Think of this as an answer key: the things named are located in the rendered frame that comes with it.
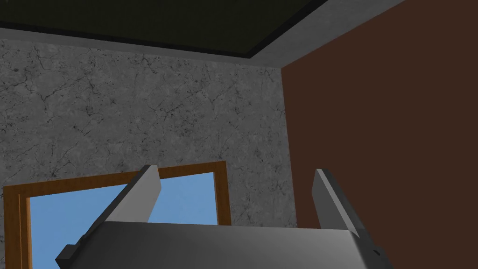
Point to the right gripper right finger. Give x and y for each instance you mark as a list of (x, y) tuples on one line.
[(332, 205)]

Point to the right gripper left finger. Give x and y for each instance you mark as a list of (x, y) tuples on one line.
[(136, 200)]

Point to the wooden framed window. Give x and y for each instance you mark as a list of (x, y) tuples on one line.
[(63, 220)]

